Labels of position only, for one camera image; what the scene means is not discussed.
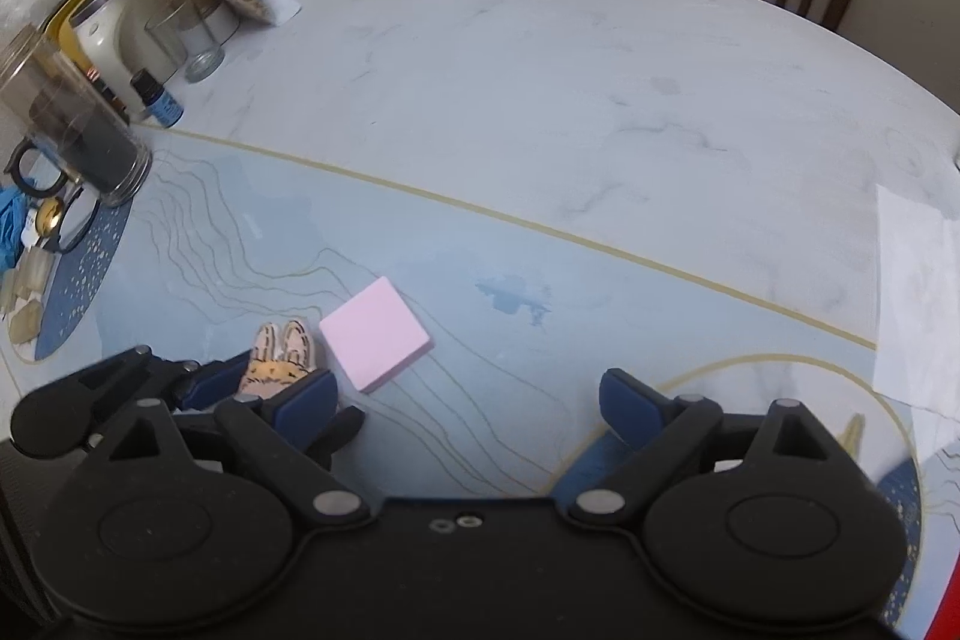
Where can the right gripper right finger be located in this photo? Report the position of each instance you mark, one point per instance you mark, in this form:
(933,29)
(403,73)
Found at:
(650,443)

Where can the blue patterned table mat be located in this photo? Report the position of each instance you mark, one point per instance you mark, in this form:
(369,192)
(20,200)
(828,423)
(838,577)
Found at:
(522,321)

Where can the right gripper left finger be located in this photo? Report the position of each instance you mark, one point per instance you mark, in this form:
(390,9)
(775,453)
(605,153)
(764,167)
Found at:
(270,436)

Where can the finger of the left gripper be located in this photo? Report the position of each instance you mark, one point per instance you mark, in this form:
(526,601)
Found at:
(340,432)
(208,385)

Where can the small blue bottle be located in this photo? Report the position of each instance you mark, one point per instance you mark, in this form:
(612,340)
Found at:
(156,99)

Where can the pink sticky note pad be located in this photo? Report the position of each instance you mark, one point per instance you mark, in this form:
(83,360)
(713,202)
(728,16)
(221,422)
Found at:
(374,335)

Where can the plush monster face toy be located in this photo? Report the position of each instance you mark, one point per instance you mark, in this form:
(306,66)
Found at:
(280,357)

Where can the glass jar dark contents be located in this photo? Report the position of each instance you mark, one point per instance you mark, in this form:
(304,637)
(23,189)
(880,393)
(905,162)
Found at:
(66,119)

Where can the white kettle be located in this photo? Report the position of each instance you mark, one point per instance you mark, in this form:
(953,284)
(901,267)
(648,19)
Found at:
(112,38)

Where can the drinking glass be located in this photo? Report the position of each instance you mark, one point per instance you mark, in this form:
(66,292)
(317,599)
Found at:
(179,29)

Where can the red cardboard box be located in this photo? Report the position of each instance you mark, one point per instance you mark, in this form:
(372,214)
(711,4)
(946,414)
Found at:
(946,622)

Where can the white paper sheet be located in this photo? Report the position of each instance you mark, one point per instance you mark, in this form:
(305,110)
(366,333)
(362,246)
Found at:
(916,362)

